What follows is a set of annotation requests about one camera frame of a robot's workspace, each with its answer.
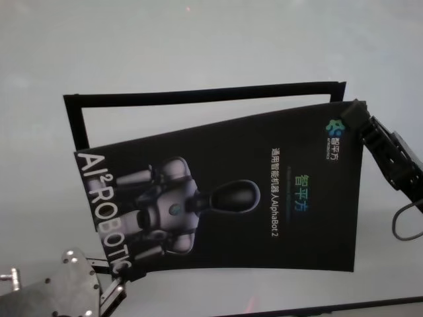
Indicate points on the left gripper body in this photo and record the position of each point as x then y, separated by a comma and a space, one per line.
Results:
59, 294

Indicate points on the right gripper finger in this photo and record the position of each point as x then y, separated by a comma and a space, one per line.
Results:
385, 158
355, 114

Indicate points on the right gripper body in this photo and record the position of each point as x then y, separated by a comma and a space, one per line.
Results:
411, 178

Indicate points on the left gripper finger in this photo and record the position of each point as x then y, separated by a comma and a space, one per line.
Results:
114, 290
99, 265

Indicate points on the black robot print poster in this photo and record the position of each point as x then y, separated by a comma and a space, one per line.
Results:
231, 165

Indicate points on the short black tape strip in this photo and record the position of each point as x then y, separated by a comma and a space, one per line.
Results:
74, 125
338, 94

